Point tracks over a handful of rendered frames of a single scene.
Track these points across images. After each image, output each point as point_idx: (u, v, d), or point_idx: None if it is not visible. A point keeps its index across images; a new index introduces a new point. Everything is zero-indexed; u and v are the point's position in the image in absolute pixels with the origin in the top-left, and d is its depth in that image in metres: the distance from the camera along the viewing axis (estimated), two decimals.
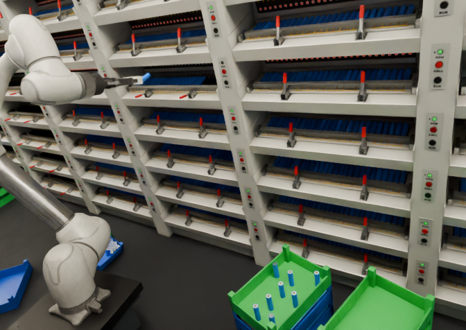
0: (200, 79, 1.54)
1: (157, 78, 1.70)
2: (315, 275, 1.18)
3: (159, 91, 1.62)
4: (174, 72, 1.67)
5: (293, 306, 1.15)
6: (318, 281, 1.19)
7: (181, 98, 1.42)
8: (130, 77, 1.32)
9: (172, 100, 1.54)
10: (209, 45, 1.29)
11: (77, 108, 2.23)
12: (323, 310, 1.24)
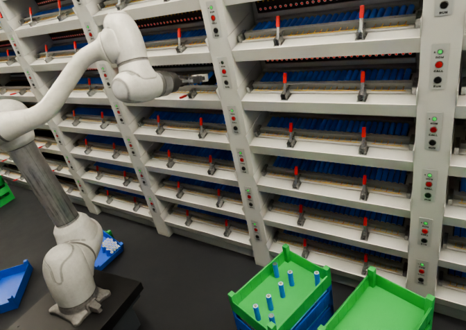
0: None
1: None
2: (315, 275, 1.18)
3: None
4: (174, 72, 1.67)
5: (209, 72, 1.46)
6: (318, 281, 1.19)
7: (181, 98, 1.42)
8: (198, 75, 1.37)
9: (172, 100, 1.54)
10: (209, 45, 1.29)
11: (77, 108, 2.23)
12: (323, 310, 1.24)
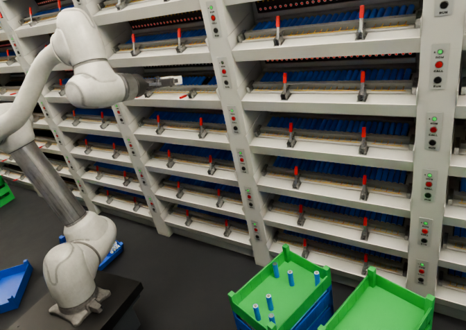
0: (200, 79, 1.54)
1: (157, 78, 1.70)
2: (315, 275, 1.18)
3: (159, 91, 1.62)
4: (174, 72, 1.67)
5: None
6: (318, 281, 1.19)
7: (181, 98, 1.42)
8: (171, 77, 1.26)
9: (172, 100, 1.54)
10: (209, 45, 1.29)
11: (77, 108, 2.23)
12: (323, 310, 1.24)
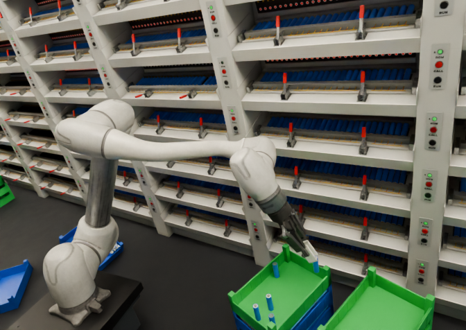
0: (200, 79, 1.54)
1: (157, 78, 1.70)
2: None
3: (159, 91, 1.62)
4: (174, 72, 1.67)
5: None
6: (317, 266, 1.16)
7: (181, 98, 1.42)
8: None
9: (172, 100, 1.54)
10: (209, 45, 1.29)
11: (77, 108, 2.23)
12: (323, 310, 1.24)
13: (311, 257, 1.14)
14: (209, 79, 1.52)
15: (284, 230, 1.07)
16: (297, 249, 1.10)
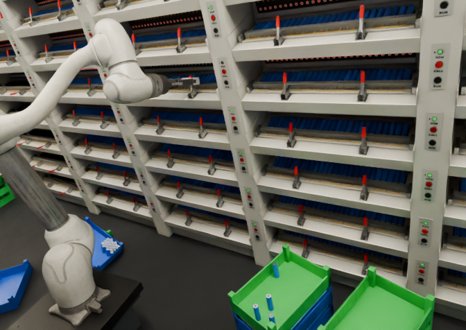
0: (202, 77, 1.55)
1: None
2: None
3: None
4: (174, 72, 1.67)
5: None
6: None
7: (191, 75, 1.46)
8: None
9: (172, 100, 1.54)
10: (209, 45, 1.29)
11: (77, 108, 2.23)
12: (323, 310, 1.24)
13: (196, 79, 1.46)
14: (211, 77, 1.52)
15: (177, 82, 1.33)
16: (191, 82, 1.40)
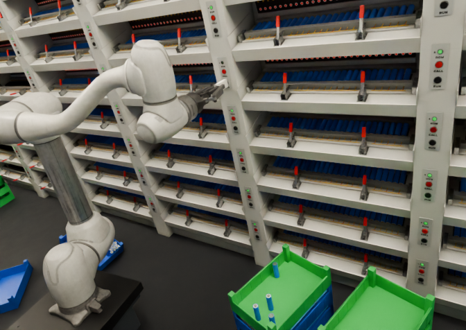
0: (202, 77, 1.55)
1: None
2: None
3: None
4: (174, 72, 1.67)
5: None
6: (205, 81, 1.54)
7: (191, 75, 1.46)
8: None
9: None
10: (209, 45, 1.29)
11: None
12: (323, 310, 1.24)
13: (224, 82, 1.31)
14: (211, 77, 1.52)
15: (210, 98, 1.18)
16: (222, 91, 1.24)
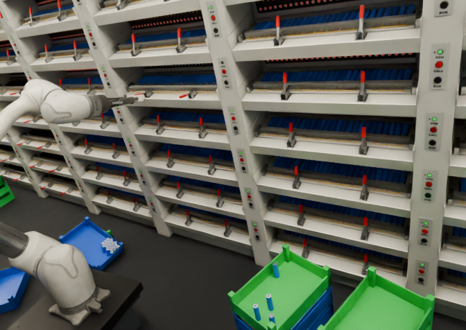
0: (202, 77, 1.55)
1: (159, 76, 1.71)
2: (201, 83, 1.53)
3: (159, 91, 1.62)
4: (174, 72, 1.67)
5: None
6: (205, 81, 1.54)
7: (181, 97, 1.42)
8: None
9: (172, 100, 1.54)
10: (209, 45, 1.29)
11: None
12: (323, 310, 1.24)
13: (139, 96, 1.57)
14: (211, 77, 1.52)
15: (116, 101, 1.43)
16: (132, 100, 1.50)
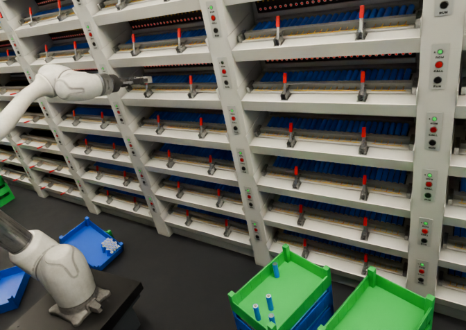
0: (202, 77, 1.55)
1: (159, 76, 1.71)
2: None
3: (159, 91, 1.62)
4: (174, 72, 1.67)
5: None
6: (205, 81, 1.55)
7: (191, 75, 1.46)
8: None
9: (172, 100, 1.54)
10: (209, 45, 1.29)
11: (77, 108, 2.23)
12: (323, 310, 1.24)
13: (148, 77, 1.60)
14: (211, 77, 1.52)
15: (127, 81, 1.46)
16: (142, 81, 1.53)
